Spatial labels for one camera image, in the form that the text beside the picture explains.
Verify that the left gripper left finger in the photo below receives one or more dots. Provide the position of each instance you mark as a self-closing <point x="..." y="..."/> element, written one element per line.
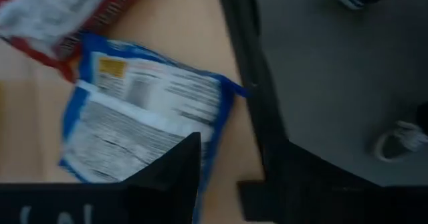
<point x="170" y="184"/>

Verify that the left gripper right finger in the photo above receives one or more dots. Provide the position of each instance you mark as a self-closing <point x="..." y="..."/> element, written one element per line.
<point x="294" y="207"/>

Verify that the blue Maruchan noodle pack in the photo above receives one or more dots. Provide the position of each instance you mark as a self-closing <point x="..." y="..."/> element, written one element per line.
<point x="150" y="110"/>

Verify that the red Maruchan noodle pack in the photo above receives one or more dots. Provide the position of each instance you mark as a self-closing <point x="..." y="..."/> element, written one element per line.
<point x="50" y="10"/>

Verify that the black metal table frame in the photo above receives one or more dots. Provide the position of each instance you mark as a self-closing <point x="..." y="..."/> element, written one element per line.
<point x="247" y="50"/>

